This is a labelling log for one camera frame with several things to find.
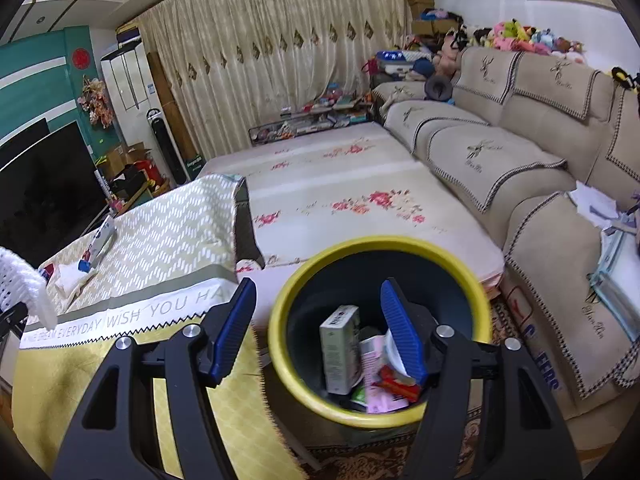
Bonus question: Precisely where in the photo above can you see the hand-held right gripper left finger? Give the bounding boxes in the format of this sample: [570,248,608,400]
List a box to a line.
[50,276,258,480]

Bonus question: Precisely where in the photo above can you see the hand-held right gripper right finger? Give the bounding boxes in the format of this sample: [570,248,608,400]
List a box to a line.
[380,279,583,480]

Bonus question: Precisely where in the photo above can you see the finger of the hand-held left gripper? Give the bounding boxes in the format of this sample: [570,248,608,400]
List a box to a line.
[0,302,29,356]

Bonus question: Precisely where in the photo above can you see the white foam net wrap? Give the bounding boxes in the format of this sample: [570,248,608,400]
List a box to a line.
[0,246,59,326]

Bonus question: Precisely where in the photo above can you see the red snack packet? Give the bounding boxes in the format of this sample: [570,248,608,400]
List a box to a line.
[372,365,423,403]

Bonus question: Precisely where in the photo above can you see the pink strawberry milk carton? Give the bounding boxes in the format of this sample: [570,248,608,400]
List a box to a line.
[359,335,421,415]

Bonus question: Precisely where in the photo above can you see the green paper box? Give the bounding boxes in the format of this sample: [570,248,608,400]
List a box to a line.
[319,305,363,396]

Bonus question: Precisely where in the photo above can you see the yellow rimmed dark bin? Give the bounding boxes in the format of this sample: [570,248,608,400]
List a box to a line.
[267,235,493,430]

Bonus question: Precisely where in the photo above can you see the crumpled white tissue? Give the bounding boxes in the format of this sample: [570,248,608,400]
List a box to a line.
[53,261,99,295]

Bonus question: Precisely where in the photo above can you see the table with patterned tablecloth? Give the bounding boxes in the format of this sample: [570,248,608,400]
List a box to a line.
[10,172,306,480]

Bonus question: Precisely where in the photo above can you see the blue white tissue pack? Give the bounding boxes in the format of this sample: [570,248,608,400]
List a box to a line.
[85,217,117,266]

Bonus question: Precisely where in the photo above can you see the black television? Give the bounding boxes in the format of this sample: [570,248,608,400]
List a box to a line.
[0,119,108,268]

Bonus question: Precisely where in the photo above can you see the floral floor mat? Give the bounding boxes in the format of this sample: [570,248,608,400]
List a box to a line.
[200,121,506,291]

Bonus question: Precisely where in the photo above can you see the black tower fan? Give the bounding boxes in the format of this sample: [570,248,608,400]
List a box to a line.
[146,108,177,186]

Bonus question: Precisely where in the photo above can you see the open cardboard boxes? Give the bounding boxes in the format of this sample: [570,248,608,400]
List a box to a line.
[97,142,167,197]

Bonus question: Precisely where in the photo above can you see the beige sofa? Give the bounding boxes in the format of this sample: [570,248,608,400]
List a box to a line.
[372,47,640,418]

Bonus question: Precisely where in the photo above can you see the papers and plastic sleeves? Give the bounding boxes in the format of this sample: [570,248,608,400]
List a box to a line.
[565,180,640,322]

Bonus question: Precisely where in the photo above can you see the low shelf with clutter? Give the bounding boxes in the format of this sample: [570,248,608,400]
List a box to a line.
[249,85,374,147]

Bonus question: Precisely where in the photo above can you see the artificial flower bunch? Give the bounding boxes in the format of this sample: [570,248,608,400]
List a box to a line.
[80,76,116,128]

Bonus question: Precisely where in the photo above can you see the dark grey neck pillow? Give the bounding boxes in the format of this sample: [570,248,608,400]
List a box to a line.
[424,74,453,102]

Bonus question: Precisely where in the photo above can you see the beige patterned curtain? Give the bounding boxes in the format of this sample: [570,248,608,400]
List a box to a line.
[137,0,408,171]

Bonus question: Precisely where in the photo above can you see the pile of plush toys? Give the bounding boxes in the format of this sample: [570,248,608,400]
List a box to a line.
[432,19,587,67]

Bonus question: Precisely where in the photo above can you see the stack of cardboard boxes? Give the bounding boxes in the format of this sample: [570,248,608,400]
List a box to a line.
[406,0,458,36]

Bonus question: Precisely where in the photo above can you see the yellow black plush toy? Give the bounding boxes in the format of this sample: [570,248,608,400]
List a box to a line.
[611,66,640,92]

